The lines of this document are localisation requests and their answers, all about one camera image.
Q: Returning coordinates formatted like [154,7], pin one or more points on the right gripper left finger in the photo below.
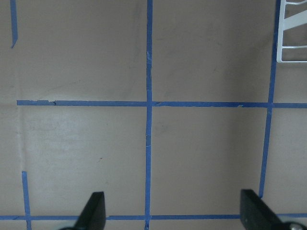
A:
[93,215]

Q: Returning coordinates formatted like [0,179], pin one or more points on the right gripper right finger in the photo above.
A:
[256,215]

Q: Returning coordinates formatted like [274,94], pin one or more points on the white wire cup rack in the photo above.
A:
[291,29]

